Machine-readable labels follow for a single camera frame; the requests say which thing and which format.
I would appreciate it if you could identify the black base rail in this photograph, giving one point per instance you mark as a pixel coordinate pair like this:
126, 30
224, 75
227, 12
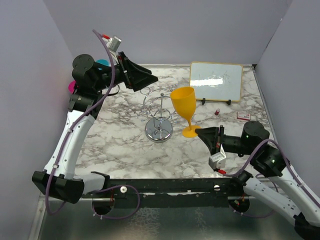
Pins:
171, 192

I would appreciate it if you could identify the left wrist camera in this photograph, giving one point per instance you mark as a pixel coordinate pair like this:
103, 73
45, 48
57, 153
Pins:
113, 43

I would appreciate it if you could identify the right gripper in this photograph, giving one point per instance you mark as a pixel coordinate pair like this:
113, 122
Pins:
210, 135

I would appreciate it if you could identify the pink wine glass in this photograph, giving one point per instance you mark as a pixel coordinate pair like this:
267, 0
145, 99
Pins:
71, 86

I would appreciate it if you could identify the red white eraser card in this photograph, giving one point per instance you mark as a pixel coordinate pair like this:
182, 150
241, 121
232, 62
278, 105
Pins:
243, 116

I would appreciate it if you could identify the yellow wine glass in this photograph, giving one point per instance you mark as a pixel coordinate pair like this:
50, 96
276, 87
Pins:
184, 102

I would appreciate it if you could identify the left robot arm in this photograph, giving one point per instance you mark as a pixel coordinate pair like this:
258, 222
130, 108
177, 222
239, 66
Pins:
57, 179

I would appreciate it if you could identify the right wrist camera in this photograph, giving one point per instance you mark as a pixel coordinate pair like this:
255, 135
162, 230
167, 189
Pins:
217, 161

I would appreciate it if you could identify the chrome wine glass rack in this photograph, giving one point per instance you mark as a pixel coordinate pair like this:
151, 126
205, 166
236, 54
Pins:
158, 113

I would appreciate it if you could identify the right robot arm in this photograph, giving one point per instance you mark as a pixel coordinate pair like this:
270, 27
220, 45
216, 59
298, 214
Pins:
267, 175

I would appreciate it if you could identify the red whiteboard marker cap bottle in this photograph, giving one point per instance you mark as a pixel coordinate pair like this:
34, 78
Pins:
217, 112

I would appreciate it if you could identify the yellow framed whiteboard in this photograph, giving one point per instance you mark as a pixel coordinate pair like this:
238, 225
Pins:
211, 81

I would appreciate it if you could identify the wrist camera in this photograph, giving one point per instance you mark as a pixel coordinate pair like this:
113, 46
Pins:
217, 161
113, 43

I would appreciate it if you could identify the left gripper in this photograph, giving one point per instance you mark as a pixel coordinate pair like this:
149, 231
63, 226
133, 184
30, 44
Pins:
136, 77

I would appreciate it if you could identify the blue wine glass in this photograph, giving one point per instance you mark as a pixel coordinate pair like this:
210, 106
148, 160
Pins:
103, 62

